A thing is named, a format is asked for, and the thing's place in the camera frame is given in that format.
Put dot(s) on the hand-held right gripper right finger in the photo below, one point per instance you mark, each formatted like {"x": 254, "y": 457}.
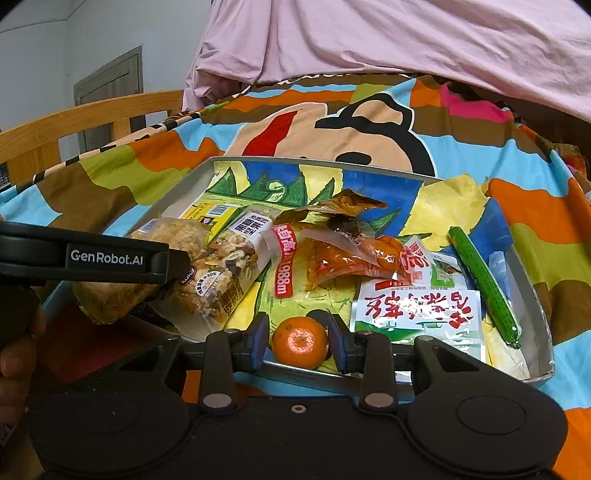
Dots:
{"x": 338, "y": 344}

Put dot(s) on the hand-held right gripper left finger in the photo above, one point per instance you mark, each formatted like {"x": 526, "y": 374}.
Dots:
{"x": 259, "y": 344}

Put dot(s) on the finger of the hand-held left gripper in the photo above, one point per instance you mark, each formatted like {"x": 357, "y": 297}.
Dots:
{"x": 46, "y": 258}

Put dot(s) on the mandarin orange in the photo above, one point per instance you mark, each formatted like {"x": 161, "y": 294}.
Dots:
{"x": 300, "y": 342}

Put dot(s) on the clear packet rice cracker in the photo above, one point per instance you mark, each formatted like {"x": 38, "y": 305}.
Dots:
{"x": 111, "y": 295}

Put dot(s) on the clear nut bar packet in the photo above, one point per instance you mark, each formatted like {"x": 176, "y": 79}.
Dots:
{"x": 221, "y": 272}

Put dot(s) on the green white pickle packet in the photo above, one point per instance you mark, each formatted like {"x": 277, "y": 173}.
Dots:
{"x": 415, "y": 318}

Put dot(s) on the orange chicken snack packet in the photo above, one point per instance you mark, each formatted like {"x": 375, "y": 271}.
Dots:
{"x": 351, "y": 258}

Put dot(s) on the tan crinkled snack packet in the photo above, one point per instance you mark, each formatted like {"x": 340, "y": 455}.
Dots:
{"x": 341, "y": 203}

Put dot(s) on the green yellow snack packet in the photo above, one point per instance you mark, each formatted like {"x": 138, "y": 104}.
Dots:
{"x": 207, "y": 211}

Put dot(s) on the green sausage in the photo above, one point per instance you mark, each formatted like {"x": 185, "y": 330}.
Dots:
{"x": 485, "y": 286}

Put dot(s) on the grey box with dinosaur drawing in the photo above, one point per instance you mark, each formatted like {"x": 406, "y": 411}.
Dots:
{"x": 258, "y": 184}

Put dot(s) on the person's left hand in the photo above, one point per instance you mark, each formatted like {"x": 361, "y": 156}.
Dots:
{"x": 14, "y": 383}

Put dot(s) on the grey-brown wooden door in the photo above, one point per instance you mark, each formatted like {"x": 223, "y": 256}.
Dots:
{"x": 113, "y": 92}

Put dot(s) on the animal print cloth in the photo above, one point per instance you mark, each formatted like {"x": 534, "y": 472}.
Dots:
{"x": 178, "y": 121}

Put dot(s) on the colourful cartoon printed blanket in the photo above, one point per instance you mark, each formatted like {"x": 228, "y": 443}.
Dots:
{"x": 392, "y": 138}

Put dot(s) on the large pink sheet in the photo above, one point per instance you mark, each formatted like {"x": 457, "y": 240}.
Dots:
{"x": 392, "y": 41}

